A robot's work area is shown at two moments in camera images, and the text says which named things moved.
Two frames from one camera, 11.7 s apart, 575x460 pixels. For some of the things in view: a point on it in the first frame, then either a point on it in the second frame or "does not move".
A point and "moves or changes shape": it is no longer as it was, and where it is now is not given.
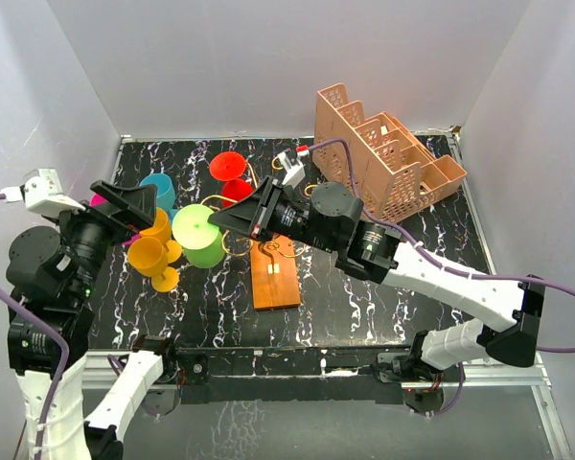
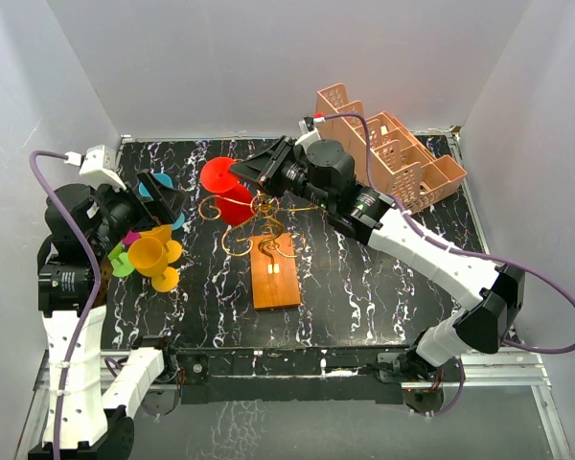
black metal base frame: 291,374 does not move
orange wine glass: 161,230 does not move
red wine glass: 229,168 moves or changes shape
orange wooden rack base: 274,273 does not move
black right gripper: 254,216 -> 266,167
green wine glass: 202,241 -> 122,265
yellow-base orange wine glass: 149,258 does not move
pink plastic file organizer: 397,171 does not move
